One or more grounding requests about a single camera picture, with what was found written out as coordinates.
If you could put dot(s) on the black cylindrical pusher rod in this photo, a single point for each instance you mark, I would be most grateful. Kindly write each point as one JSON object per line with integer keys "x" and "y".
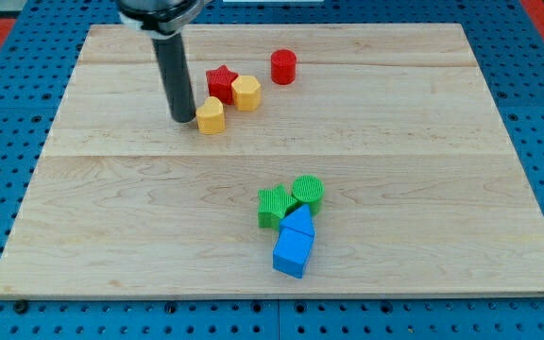
{"x": 175, "y": 77}

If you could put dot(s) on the red star block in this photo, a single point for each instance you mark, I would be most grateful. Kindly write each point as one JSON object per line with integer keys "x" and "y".
{"x": 219, "y": 82}

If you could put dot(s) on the yellow heart block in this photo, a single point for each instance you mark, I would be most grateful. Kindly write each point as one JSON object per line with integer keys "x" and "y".
{"x": 210, "y": 116}

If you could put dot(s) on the yellow hexagon block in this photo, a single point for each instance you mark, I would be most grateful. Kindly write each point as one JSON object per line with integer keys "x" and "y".
{"x": 246, "y": 93}

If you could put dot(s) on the red cylinder block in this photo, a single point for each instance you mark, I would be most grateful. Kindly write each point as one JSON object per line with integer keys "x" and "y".
{"x": 283, "y": 66}

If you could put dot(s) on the green star block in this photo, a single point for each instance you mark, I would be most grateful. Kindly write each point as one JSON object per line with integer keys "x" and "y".
{"x": 274, "y": 204}

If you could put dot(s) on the green cylinder block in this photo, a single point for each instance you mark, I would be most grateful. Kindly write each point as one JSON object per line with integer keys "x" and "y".
{"x": 309, "y": 190}

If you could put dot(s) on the blue triangle block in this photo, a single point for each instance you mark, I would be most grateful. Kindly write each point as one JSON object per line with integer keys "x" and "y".
{"x": 299, "y": 220}

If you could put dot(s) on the blue cube block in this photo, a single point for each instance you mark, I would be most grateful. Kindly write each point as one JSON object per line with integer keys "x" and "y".
{"x": 292, "y": 252}

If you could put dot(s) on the wooden board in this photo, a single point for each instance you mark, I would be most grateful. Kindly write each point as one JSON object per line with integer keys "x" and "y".
{"x": 425, "y": 196}

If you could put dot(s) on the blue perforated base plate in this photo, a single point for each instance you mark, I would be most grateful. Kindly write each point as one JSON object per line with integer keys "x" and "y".
{"x": 36, "y": 63}

